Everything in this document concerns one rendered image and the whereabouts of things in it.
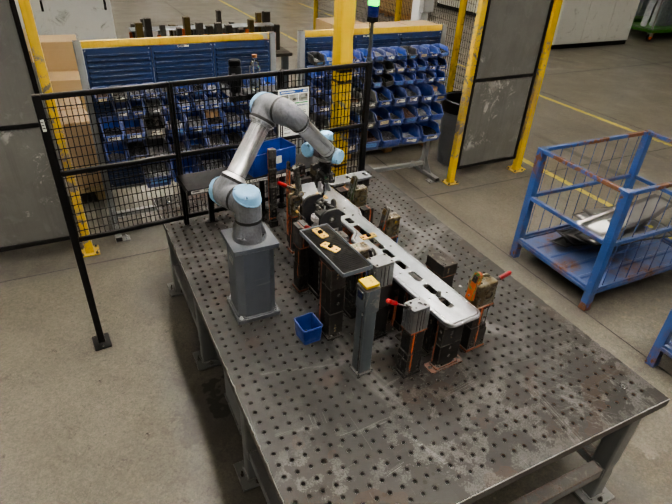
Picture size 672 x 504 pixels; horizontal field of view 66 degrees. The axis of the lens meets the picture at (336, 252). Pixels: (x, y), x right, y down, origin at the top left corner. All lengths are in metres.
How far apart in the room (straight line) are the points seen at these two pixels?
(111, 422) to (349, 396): 1.46
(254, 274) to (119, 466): 1.20
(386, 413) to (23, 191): 3.09
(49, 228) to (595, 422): 3.74
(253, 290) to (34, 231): 2.40
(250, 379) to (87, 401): 1.30
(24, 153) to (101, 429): 2.00
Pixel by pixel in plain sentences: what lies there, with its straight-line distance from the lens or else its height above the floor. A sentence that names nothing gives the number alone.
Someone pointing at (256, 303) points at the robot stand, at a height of 0.79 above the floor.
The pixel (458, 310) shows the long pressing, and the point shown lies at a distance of 2.17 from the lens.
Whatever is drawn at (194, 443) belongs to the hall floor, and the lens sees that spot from 2.95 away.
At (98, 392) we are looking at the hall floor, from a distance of 3.32.
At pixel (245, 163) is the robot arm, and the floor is 1.39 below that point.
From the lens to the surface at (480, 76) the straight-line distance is 5.39.
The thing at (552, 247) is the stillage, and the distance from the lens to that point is 4.50.
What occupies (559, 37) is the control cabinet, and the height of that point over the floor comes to 0.25.
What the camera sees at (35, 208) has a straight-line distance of 4.37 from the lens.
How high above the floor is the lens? 2.32
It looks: 33 degrees down
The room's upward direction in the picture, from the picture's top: 3 degrees clockwise
